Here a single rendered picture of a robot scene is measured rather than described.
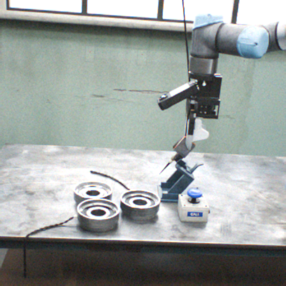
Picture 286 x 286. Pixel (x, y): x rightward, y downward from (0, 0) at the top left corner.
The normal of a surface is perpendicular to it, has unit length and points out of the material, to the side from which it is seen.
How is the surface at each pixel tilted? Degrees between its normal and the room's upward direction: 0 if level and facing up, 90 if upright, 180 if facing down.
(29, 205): 0
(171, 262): 0
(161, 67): 90
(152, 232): 0
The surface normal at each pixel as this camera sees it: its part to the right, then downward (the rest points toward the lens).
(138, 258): 0.07, -0.94
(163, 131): 0.06, 0.35
